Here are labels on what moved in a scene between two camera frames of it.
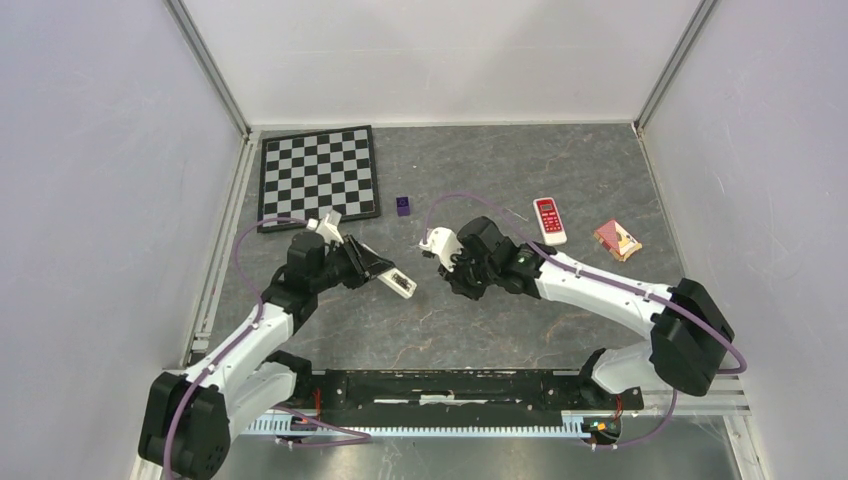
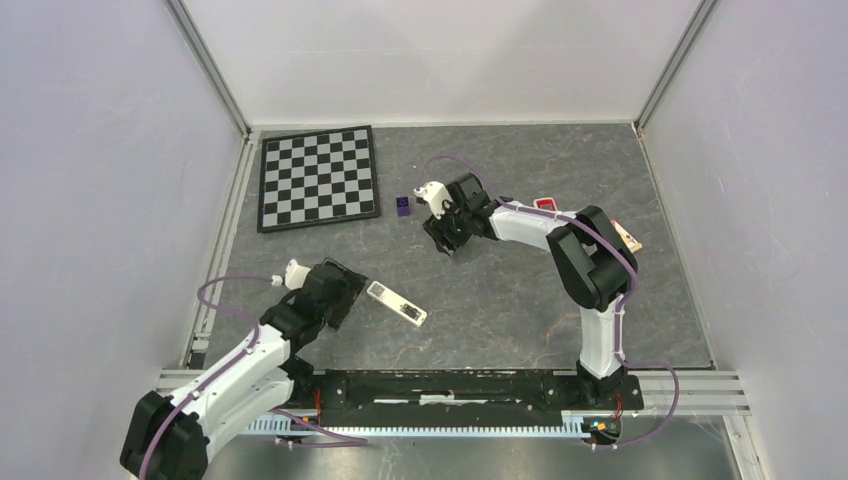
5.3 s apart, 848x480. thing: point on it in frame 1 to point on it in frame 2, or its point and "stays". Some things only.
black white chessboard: [307, 175] stays
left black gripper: [364, 264] to [349, 288]
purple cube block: [403, 206] stays
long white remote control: [398, 282] to [397, 303]
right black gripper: [455, 279] to [438, 228]
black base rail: [455, 393] stays
